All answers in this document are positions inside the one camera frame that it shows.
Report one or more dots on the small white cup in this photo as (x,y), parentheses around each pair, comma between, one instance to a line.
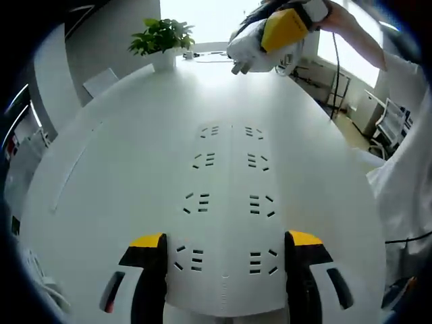
(189,55)

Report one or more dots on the white desk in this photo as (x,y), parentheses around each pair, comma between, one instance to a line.
(135,175)

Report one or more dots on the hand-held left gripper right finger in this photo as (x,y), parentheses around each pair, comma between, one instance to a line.
(303,290)

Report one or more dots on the bright window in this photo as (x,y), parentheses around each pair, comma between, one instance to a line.
(351,50)
(209,18)

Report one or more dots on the person's white clothing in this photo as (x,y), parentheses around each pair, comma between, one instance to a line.
(405,168)

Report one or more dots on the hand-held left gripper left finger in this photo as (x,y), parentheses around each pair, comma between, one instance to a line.
(148,290)

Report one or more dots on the straight ceiling light strip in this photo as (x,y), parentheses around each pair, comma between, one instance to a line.
(18,111)

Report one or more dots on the green potted plant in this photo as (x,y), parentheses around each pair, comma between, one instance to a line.
(162,37)

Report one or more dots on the white mesh office chair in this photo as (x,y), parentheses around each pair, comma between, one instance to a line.
(393,126)

